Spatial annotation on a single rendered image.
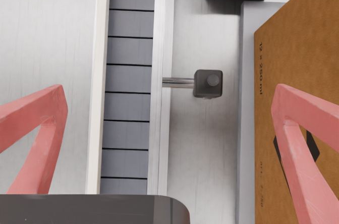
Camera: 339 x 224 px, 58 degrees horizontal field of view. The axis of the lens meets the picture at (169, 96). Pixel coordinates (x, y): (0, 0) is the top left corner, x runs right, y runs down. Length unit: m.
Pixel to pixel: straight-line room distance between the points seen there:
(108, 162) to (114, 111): 0.07
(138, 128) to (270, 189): 0.18
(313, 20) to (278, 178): 0.18
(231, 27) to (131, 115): 0.21
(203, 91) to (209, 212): 0.22
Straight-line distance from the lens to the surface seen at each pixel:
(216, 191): 0.49
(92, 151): 0.40
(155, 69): 0.34
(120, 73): 0.43
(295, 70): 0.33
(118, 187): 0.43
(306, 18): 0.32
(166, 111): 0.42
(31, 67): 0.51
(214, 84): 0.31
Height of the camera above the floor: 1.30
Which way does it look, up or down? 86 degrees down
